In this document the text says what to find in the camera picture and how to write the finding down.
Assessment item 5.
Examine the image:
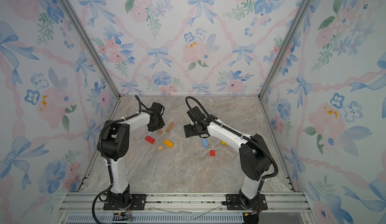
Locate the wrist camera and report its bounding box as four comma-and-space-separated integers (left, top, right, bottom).
187, 106, 205, 123
150, 102, 165, 116

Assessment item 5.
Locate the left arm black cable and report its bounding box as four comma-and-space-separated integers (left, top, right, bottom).
91, 95, 151, 224

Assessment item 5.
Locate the yellow rectangular block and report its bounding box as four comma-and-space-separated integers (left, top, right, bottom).
163, 139, 174, 148

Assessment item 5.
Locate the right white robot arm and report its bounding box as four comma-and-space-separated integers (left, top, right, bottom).
184, 118, 273, 201

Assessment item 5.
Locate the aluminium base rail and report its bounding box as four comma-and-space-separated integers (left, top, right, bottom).
53, 192, 316, 224

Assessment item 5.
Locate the aluminium corner post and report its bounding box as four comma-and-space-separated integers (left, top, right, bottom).
58, 0, 121, 99
259, 0, 312, 100

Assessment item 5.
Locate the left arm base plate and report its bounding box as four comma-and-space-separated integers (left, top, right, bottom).
103, 192, 147, 211

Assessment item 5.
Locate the aluminium corner post right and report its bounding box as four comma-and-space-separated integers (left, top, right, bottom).
259, 0, 312, 100

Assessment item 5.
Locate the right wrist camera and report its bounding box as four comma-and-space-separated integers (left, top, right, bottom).
187, 106, 205, 123

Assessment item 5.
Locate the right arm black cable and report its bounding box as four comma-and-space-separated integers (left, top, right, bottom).
185, 96, 278, 181

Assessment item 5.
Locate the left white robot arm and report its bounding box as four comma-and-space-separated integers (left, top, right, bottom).
97, 109, 165, 194

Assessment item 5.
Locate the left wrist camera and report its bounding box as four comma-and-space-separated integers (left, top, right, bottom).
150, 102, 165, 116

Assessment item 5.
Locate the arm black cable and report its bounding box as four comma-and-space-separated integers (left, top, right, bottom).
185, 96, 278, 181
91, 95, 151, 224

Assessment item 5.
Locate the red rectangular block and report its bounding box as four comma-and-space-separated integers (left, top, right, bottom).
145, 136, 155, 144

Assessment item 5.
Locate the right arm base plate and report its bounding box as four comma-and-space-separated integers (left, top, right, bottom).
222, 193, 268, 211

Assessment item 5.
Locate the light blue block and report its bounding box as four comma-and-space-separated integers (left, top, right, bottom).
202, 139, 209, 148

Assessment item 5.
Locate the aluminium corner post left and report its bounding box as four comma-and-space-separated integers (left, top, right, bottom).
58, 0, 121, 99

